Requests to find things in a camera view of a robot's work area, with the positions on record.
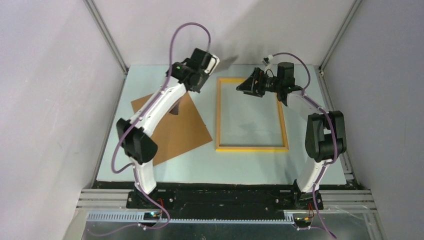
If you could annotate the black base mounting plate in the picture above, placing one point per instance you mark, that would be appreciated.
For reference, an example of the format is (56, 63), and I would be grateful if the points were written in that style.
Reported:
(208, 201)

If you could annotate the right controller board with wires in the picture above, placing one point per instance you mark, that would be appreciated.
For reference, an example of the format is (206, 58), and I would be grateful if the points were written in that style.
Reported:
(307, 220)

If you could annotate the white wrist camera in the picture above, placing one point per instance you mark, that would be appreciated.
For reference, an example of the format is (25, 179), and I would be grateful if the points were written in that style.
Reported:
(212, 64)
(267, 61)

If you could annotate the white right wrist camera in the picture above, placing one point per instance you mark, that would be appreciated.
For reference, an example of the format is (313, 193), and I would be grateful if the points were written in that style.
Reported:
(267, 61)

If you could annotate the controller board with wires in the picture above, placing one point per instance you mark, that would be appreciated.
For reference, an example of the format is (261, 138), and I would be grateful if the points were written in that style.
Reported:
(307, 220)
(154, 215)

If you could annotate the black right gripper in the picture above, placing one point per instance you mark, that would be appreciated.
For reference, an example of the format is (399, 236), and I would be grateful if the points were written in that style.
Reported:
(249, 86)

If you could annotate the brown cardboard backing board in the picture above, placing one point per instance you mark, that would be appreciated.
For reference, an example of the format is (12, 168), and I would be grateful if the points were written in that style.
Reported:
(181, 133)

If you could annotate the right aluminium corner post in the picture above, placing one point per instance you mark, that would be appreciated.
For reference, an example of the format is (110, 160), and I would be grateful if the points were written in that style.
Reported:
(340, 33)

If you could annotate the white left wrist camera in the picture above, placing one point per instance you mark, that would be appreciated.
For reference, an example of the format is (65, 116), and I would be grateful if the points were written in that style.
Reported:
(212, 64)

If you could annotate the aluminium front rail frame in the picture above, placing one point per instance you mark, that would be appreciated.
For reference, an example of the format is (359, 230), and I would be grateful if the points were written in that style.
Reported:
(355, 201)

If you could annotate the left controller board with wires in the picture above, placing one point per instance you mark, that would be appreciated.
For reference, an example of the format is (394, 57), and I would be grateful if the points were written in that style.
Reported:
(154, 215)

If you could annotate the aluminium corner post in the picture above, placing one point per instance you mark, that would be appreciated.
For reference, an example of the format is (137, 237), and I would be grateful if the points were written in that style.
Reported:
(340, 33)
(106, 34)

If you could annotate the grey slotted cable duct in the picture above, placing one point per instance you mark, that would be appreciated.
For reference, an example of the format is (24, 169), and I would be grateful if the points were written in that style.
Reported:
(142, 217)

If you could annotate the left aluminium corner post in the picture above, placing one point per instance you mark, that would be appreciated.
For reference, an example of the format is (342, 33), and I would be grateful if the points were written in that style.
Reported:
(106, 34)

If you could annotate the landscape photo print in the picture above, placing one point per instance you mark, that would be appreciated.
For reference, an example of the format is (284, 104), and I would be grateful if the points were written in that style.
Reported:
(224, 64)

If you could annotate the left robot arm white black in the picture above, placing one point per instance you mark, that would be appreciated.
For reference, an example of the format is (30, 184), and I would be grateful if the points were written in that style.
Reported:
(135, 133)

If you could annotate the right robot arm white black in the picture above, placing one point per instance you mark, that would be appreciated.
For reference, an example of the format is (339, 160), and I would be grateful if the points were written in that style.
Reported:
(325, 136)

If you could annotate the yellow wooden picture frame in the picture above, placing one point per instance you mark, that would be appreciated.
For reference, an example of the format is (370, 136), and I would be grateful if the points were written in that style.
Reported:
(248, 124)

